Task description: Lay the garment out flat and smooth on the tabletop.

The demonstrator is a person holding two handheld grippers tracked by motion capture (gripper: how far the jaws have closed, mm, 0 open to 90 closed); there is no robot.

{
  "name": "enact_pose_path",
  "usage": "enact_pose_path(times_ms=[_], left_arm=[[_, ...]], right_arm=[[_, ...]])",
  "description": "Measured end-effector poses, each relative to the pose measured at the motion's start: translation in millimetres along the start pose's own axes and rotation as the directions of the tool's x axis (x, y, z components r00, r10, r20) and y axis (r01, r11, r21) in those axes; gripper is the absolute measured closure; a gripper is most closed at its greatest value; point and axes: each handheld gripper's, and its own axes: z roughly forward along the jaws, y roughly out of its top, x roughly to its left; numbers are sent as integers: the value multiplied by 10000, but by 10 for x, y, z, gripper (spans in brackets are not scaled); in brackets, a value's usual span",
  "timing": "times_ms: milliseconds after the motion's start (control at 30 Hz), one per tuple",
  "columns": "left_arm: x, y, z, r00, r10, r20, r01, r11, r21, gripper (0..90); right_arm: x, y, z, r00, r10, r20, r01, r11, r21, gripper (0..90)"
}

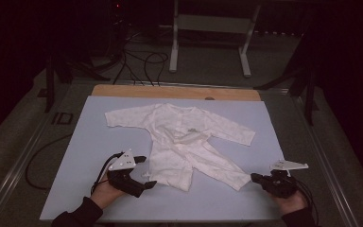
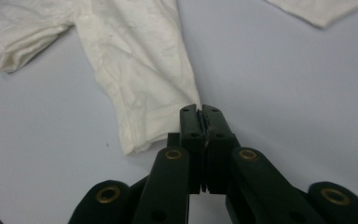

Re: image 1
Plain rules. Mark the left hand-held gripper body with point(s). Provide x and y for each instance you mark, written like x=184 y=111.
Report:
x=123 y=164

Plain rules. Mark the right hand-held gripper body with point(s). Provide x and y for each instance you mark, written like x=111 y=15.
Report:
x=280 y=186

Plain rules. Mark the white baby romper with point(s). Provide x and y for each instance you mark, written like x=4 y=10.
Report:
x=176 y=132

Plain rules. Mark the person's right hand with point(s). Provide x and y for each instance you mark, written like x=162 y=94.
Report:
x=291 y=203

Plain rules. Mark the person's left hand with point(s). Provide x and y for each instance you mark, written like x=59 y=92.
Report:
x=105 y=194

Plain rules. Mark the light blue table mat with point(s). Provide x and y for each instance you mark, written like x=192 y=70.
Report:
x=100 y=145

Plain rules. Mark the wooden table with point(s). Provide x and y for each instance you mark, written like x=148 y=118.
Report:
x=170 y=92

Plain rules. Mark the black floor socket box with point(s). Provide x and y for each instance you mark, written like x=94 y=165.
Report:
x=63 y=118

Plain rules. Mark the black tripod stand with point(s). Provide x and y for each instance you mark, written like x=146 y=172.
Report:
x=308 y=94
x=49 y=88

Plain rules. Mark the dark equipment rack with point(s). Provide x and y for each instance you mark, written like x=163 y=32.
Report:
x=116 y=28

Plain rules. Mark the white metal stand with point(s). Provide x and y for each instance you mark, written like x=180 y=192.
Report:
x=214 y=23

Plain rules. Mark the metal floor rail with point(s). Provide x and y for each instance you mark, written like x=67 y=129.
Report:
x=15 y=167
x=324 y=157

